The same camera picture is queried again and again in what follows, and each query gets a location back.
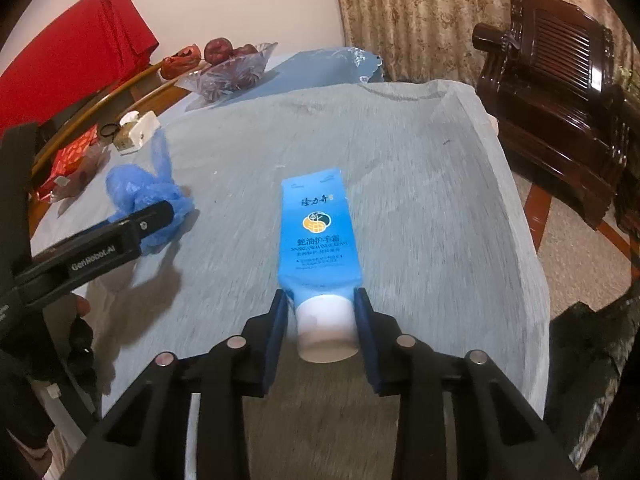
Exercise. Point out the red net bag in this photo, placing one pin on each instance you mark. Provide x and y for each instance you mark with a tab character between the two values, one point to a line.
181	62

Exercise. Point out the person's left hand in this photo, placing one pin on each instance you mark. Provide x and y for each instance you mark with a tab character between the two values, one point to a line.
81	335

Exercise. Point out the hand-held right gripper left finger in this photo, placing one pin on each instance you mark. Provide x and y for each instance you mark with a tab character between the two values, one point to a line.
275	340

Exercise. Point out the glass fruit bowl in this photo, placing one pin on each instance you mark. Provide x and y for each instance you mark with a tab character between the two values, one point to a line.
230	77

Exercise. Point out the beige floral curtain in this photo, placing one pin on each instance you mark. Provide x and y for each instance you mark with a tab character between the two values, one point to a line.
425	15

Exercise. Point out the dark wooden armchair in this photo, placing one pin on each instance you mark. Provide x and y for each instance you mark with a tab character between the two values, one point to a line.
555	85

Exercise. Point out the small dark red fruit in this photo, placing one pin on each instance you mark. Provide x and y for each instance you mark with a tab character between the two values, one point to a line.
246	51

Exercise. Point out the blue plastic bag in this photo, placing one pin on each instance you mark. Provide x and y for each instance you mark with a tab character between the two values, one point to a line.
135	190

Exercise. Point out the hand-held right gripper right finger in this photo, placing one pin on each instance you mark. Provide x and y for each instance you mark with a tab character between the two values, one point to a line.
367	340

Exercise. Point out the black trash bag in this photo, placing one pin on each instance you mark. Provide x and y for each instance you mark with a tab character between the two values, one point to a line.
595	360

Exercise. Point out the grey-blue table cloth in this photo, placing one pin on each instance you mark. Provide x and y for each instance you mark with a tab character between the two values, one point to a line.
425	185

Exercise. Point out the white tissue box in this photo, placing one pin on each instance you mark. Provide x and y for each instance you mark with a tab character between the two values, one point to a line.
140	132

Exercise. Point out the curved wooden chair back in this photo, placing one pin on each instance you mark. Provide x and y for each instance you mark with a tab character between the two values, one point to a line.
100	105
165	92

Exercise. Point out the red patterned snack packet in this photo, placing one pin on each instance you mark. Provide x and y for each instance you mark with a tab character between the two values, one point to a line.
70	160

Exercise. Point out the large dark red fruit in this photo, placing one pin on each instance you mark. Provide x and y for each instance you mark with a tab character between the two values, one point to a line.
218	50

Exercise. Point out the red cloth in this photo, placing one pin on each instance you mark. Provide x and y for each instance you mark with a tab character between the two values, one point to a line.
75	60

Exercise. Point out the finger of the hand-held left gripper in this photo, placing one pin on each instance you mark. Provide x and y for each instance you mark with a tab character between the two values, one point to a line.
100	255

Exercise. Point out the blue hand cream tube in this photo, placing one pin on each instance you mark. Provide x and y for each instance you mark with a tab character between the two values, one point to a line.
317	240

